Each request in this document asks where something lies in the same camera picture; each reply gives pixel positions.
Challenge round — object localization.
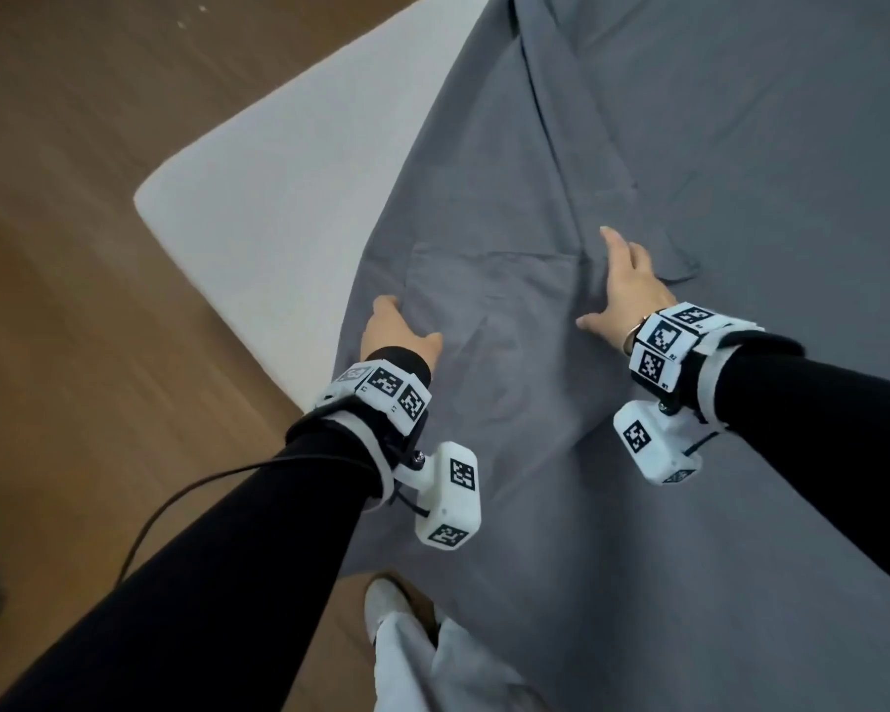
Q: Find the person's left hand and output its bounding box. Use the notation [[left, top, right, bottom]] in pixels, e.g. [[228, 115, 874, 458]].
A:
[[360, 295, 445, 364]]

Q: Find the person's right hand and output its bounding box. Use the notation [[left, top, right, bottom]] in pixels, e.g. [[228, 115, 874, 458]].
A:
[[576, 226, 679, 356]]

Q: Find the grey bed sheet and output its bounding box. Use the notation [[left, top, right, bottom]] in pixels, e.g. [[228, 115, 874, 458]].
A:
[[331, 0, 890, 712]]

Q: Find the person's left forearm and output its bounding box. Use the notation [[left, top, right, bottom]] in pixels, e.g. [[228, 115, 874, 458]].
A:
[[0, 347, 435, 712]]

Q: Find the person's right forearm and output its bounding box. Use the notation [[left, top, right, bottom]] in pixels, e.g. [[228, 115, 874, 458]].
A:
[[701, 332, 890, 477]]

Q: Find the white mattress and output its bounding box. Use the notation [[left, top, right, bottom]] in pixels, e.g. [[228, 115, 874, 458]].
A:
[[133, 0, 499, 410]]

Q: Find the person's white shoe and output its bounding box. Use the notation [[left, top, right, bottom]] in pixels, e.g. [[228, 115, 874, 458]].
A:
[[363, 577, 419, 647]]

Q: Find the person's white trouser leg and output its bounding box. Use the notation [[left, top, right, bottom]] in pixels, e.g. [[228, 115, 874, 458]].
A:
[[371, 611, 538, 712]]

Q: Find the white right wrist camera tracker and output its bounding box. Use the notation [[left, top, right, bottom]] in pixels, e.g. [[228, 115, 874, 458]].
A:
[[612, 302, 766, 487]]

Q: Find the white wrist camera tracker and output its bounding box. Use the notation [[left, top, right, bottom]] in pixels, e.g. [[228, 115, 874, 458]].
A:
[[315, 360, 483, 553], [612, 302, 766, 487]]

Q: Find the white left wrist camera tracker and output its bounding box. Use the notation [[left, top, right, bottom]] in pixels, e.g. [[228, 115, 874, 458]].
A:
[[315, 360, 483, 553]]

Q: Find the black cable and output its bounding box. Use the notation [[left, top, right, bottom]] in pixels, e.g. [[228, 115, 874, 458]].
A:
[[115, 455, 299, 586]]

